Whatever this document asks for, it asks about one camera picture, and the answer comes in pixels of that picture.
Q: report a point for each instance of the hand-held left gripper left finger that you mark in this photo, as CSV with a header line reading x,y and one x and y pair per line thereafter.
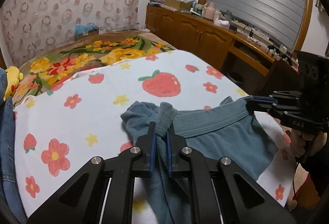
x,y
153,152

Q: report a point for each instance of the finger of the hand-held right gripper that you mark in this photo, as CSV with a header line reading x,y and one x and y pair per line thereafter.
x,y
285,95
259,106

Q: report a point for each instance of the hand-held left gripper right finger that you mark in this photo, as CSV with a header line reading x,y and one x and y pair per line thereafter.
x,y
169,152

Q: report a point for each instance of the blue-grey short pants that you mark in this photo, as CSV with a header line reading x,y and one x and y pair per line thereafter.
x,y
218,141

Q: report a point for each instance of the person's right forearm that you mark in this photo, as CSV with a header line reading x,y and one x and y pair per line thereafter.
x,y
316,175

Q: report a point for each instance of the person's right hand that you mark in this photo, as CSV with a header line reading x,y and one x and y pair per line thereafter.
x,y
297,144

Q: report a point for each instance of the grey trash bin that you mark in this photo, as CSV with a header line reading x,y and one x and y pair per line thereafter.
x,y
235,77

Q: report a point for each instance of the white power strip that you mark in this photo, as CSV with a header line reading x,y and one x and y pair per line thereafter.
x,y
257,31

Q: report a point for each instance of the white strawberry print blanket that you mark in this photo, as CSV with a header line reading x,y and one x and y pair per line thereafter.
x,y
102,100

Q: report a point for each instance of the pink tissue pack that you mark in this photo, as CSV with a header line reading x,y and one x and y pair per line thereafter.
x,y
222,23

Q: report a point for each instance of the green bottle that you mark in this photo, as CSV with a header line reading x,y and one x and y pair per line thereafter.
x,y
227,15

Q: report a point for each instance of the wooden sideboard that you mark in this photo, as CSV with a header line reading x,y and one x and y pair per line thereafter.
x,y
195,31

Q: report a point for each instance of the pink thermos jug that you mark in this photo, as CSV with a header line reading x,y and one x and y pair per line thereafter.
x,y
209,12

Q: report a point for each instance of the brown floral blanket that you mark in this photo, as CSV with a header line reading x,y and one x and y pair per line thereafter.
x,y
77,57

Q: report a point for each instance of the open cardboard box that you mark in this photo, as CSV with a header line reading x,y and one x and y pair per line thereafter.
x,y
177,3

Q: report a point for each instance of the blue cloth on carton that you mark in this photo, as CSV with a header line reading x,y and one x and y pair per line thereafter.
x,y
84,30

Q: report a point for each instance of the folded blue jeans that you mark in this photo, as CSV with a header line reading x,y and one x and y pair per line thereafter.
x,y
7,152
2,82

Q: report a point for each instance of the yellow plush toy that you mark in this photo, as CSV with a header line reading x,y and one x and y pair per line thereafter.
x,y
12,80

